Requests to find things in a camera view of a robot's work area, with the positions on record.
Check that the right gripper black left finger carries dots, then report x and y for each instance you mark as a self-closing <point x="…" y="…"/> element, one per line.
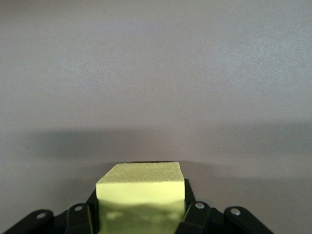
<point x="78" y="219"/>

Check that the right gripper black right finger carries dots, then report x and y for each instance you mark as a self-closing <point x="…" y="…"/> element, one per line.
<point x="197" y="217"/>

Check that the notched yellow foam block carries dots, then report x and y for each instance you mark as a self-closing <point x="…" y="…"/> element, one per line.
<point x="141" y="190"/>

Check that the brown table cover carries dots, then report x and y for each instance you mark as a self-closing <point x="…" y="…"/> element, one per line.
<point x="156" y="73"/>

